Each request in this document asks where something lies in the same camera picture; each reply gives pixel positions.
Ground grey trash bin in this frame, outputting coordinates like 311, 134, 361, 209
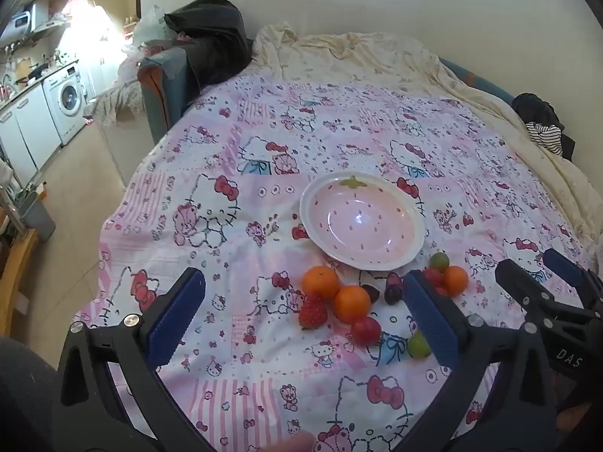
9, 188, 56, 243

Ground black garment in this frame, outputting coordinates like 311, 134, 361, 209
512, 93, 578, 161

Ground white kitchen appliance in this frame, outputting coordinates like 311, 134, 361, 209
0, 2, 50, 41

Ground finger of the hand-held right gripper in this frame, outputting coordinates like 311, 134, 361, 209
542, 248, 603, 312
494, 259, 597, 336

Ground cream floral quilt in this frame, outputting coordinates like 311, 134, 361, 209
252, 23, 603, 264

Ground pink strawberry-print bowl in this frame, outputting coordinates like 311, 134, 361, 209
300, 173, 427, 271

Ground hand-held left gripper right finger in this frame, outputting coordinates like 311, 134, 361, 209
403, 269, 557, 452

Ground blue orange cushion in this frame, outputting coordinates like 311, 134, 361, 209
136, 40, 519, 147

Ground white plastic bag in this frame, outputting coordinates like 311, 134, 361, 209
118, 2, 175, 78

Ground black jacket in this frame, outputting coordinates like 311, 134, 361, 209
163, 0, 254, 97

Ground white kitchen cabinets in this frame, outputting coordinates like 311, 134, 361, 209
0, 85, 62, 184

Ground person's dark clothing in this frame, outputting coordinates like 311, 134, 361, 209
0, 336, 64, 452

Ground striped garment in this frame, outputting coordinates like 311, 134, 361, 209
525, 121, 563, 152

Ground white washing machine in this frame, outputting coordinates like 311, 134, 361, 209
42, 63, 90, 147

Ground orange tangerine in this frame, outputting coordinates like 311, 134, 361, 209
442, 266, 469, 297
333, 285, 372, 325
301, 266, 341, 299

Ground beige cloth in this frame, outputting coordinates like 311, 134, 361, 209
85, 80, 147, 125

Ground wooden stool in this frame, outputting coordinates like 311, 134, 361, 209
0, 228, 38, 335

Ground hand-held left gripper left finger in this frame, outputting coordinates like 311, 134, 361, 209
57, 267, 222, 452

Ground pink cartoon printed blanket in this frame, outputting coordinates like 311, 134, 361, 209
70, 73, 599, 452

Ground red strawberry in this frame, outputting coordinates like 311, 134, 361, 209
298, 293, 329, 330

